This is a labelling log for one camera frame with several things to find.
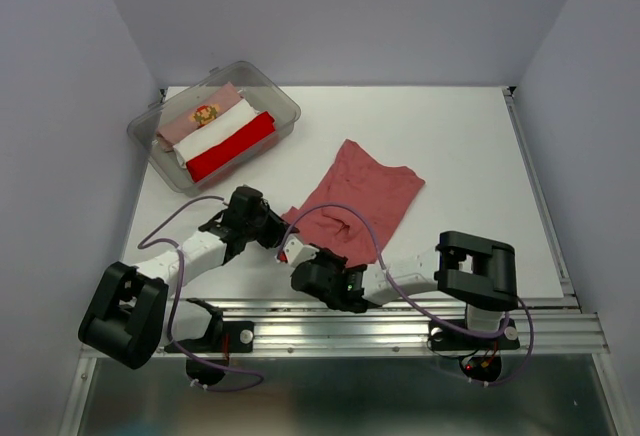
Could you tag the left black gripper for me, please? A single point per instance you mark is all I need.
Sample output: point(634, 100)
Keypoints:
point(277, 225)

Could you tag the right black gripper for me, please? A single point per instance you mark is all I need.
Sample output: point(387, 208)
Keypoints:
point(327, 253)

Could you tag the dusty red t shirt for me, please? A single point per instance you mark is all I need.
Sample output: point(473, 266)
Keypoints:
point(381, 194)

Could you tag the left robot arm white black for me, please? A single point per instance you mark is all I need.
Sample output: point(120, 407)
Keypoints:
point(128, 316)

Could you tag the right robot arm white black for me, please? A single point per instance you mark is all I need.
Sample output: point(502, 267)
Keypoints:
point(477, 271)

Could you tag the red rolled t shirt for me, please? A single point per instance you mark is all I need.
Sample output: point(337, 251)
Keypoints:
point(244, 138)

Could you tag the white rolled t shirt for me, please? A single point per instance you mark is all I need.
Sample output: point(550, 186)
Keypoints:
point(215, 132)

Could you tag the clear plastic storage bin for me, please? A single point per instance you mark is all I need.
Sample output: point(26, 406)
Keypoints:
point(255, 87)

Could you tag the pink rolled mario t shirt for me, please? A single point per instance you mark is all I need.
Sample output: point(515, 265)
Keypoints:
point(198, 116)

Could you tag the aluminium frame rail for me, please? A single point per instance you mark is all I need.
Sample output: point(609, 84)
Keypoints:
point(299, 329)

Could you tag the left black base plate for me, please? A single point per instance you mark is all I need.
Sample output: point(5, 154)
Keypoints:
point(215, 336)

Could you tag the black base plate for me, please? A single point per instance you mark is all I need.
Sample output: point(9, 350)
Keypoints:
point(215, 336)
point(444, 339)

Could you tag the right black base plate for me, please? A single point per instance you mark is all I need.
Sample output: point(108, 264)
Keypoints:
point(444, 339)

